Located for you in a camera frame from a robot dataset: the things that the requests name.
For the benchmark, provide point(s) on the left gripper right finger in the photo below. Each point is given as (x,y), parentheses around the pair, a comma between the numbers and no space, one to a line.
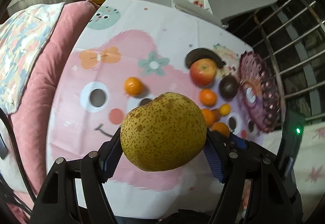
(222,153)

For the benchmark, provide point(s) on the white floral curtain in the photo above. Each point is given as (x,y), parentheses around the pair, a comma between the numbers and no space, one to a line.
(309,168)

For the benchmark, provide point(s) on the red apple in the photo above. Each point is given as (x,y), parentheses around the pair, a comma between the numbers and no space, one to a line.
(203,71)

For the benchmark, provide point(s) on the metal window bars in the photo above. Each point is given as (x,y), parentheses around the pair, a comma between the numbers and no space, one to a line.
(289,36)

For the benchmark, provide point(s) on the large mandarin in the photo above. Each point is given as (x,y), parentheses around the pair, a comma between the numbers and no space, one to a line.
(208,97)
(221,128)

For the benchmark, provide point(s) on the small mandarin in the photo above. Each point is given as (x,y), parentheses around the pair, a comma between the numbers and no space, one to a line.
(209,117)

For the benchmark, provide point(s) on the small yellow citrus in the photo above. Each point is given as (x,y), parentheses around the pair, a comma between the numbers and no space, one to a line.
(225,109)

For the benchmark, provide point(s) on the cartoon printed tablecloth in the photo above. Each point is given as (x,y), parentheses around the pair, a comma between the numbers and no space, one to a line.
(135,38)

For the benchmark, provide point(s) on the blackened banana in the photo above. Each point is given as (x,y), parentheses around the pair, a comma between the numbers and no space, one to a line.
(203,53)

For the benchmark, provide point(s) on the purple glass fruit bowl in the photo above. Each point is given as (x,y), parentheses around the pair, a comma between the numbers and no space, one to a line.
(260,91)

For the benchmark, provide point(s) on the dark avocado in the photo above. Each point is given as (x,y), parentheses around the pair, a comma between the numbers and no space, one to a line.
(228,87)

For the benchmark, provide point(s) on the pink quilt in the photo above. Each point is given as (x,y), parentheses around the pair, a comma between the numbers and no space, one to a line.
(30,122)

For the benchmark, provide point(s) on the brown speckled pear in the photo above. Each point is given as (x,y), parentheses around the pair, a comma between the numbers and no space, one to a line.
(164,134)

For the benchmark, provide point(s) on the lone mandarin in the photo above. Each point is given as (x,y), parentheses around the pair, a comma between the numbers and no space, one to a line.
(133,86)

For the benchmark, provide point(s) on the pastel patchwork blanket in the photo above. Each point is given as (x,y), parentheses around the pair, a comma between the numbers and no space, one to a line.
(23,37)

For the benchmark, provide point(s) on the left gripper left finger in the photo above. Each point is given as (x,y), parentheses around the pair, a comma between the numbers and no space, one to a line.
(110,155)

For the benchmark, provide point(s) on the shrivelled brown orange fruit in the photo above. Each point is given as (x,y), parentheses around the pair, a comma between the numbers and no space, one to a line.
(216,114)

